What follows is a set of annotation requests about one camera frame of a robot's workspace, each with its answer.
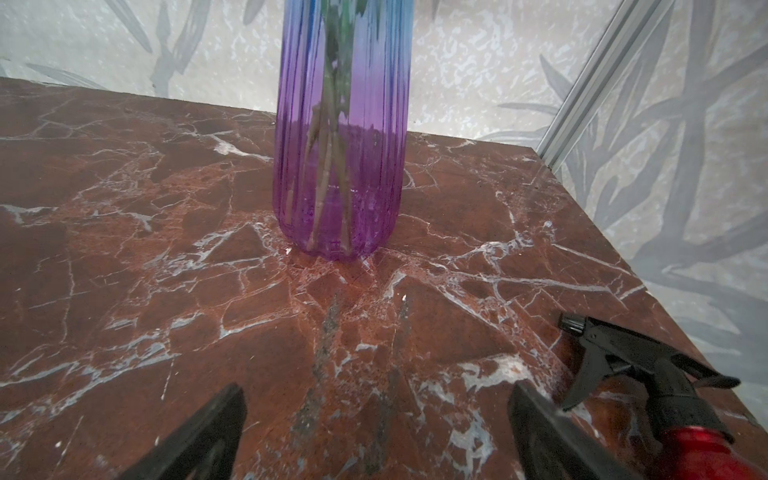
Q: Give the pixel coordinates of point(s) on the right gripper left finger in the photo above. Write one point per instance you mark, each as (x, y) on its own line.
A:
(205, 446)

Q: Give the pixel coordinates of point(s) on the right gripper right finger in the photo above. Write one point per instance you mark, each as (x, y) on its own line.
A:
(551, 446)

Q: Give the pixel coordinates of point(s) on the purple glass vase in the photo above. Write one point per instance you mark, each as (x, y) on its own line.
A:
(341, 124)

